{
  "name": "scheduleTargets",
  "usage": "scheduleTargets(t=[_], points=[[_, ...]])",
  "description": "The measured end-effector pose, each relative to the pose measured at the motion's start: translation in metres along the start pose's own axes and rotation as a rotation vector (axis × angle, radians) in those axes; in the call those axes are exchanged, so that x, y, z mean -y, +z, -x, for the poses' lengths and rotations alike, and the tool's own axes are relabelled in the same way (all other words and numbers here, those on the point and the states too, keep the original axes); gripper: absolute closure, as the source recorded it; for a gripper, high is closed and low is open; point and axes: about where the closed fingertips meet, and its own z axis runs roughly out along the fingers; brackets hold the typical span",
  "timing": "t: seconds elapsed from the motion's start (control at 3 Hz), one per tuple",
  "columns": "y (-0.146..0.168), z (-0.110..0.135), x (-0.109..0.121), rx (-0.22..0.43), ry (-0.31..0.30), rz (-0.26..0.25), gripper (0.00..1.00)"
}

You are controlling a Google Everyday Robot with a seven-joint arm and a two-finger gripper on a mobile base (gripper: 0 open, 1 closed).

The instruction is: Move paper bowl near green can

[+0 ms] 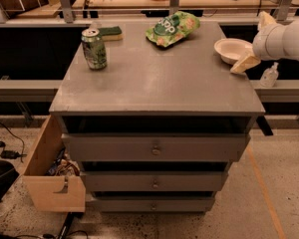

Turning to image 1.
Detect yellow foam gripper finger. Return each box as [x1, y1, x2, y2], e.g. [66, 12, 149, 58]
[230, 51, 261, 74]
[257, 11, 276, 31]

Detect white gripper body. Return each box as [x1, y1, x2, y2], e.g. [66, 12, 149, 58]
[252, 24, 289, 61]

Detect white paper bowl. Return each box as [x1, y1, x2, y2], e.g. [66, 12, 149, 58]
[214, 38, 252, 65]

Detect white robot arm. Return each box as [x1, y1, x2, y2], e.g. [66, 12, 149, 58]
[230, 11, 299, 74]

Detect green soda can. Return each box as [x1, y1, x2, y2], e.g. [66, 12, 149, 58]
[81, 28, 107, 70]

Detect clear sanitizer bottle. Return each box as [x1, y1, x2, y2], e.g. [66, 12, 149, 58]
[260, 62, 279, 88]

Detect green chip bag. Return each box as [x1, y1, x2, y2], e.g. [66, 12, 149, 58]
[146, 11, 200, 48]

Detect grey drawer cabinet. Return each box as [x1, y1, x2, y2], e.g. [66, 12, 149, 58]
[50, 21, 264, 201]

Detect green yellow sponge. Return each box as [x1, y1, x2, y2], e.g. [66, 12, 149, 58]
[99, 26, 123, 41]

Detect top grey drawer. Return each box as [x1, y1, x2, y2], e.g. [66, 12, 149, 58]
[62, 133, 250, 161]

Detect grey drawer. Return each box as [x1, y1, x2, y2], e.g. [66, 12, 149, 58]
[86, 197, 215, 212]
[82, 171, 228, 191]
[62, 133, 250, 161]

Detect bottom grey drawer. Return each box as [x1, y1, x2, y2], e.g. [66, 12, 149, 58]
[86, 197, 215, 212]

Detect middle grey drawer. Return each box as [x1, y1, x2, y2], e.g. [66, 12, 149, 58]
[82, 171, 228, 191]

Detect wooden box with clutter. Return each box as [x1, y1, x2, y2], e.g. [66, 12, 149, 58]
[23, 116, 86, 212]

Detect black power adapter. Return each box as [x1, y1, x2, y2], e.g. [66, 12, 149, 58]
[0, 150, 21, 159]

